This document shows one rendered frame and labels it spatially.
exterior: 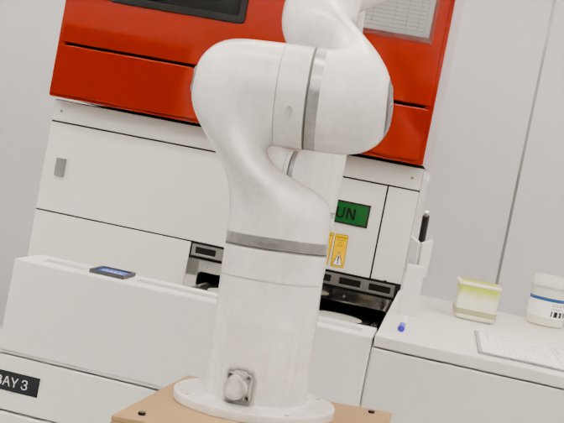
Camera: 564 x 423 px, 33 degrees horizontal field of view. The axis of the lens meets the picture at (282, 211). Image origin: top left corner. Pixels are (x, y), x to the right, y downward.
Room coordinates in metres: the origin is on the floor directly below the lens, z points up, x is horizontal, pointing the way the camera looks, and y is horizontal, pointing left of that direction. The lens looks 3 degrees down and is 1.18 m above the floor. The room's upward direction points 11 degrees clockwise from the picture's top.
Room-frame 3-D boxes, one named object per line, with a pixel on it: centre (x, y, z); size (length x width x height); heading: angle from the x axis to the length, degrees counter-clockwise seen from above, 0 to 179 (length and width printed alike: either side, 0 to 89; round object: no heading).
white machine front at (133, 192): (2.02, 0.13, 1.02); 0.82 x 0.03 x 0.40; 80
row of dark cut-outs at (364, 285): (1.98, -0.04, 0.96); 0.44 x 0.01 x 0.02; 80
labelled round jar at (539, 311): (1.83, -0.54, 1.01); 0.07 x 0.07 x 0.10
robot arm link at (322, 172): (1.71, -0.05, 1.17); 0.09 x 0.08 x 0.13; 78
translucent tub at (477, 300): (1.71, -0.38, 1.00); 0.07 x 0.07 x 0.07; 84
